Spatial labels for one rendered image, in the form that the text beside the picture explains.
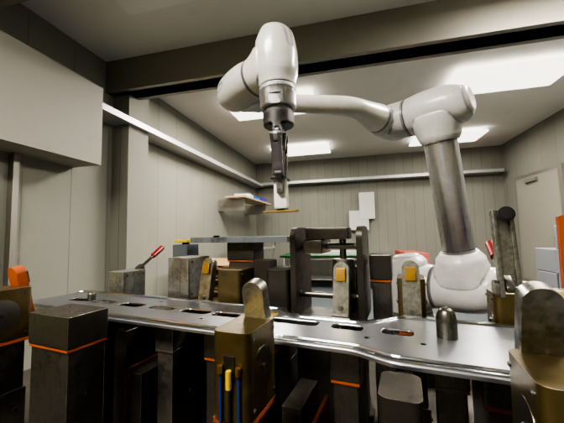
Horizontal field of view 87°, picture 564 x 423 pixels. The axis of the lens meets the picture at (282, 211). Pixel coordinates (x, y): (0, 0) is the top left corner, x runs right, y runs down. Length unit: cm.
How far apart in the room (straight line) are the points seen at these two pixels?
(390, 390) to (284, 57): 66
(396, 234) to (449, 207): 621
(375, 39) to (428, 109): 186
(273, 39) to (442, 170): 66
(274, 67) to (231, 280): 54
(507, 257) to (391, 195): 664
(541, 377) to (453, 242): 78
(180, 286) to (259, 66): 63
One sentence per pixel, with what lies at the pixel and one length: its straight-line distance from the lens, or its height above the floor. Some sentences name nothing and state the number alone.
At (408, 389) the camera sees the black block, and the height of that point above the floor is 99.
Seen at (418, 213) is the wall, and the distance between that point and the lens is 738.
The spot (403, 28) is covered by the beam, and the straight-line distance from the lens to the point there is 296.
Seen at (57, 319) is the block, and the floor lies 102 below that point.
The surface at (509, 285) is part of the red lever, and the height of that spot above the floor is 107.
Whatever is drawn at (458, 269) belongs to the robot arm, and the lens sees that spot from 112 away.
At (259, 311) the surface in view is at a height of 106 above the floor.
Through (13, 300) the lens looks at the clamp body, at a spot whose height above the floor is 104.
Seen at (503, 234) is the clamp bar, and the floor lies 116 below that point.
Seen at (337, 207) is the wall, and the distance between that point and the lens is 727.
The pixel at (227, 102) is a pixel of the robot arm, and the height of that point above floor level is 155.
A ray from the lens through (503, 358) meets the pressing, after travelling 54.
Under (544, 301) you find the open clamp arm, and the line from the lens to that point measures 41.
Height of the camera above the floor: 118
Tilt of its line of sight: 4 degrees up
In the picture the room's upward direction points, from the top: 1 degrees counter-clockwise
